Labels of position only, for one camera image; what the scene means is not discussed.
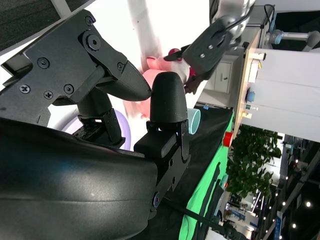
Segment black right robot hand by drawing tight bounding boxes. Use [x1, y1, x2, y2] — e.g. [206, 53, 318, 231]
[0, 9, 193, 240]

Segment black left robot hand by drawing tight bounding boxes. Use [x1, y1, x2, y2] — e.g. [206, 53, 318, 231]
[164, 17, 233, 95]

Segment pink plush doll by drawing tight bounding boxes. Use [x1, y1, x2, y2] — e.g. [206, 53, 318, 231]
[122, 47, 197, 120]

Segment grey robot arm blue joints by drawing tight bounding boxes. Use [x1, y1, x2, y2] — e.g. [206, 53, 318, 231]
[264, 29, 320, 52]

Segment purple plastic plate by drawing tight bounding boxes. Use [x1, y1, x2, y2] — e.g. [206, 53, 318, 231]
[61, 108, 133, 151]

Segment white drawer cabinet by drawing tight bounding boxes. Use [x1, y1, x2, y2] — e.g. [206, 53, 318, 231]
[204, 53, 245, 95]

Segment teal plastic mug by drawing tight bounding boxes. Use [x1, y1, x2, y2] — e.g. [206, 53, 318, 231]
[186, 107, 202, 135]

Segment black cloth cover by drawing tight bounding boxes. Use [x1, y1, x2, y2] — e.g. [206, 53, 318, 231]
[147, 107, 235, 240]

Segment green cloth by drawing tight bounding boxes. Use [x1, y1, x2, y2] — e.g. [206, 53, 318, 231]
[178, 109, 236, 240]

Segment green leafy plants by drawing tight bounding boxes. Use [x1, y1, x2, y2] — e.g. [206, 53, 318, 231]
[226, 124, 283, 198]

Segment dark grey fabric panel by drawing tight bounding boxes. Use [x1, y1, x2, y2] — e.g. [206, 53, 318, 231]
[0, 0, 97, 52]

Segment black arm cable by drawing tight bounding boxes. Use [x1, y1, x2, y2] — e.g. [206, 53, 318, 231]
[221, 11, 252, 35]

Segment black strap cable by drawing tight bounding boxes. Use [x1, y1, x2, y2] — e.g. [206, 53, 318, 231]
[162, 199, 251, 240]

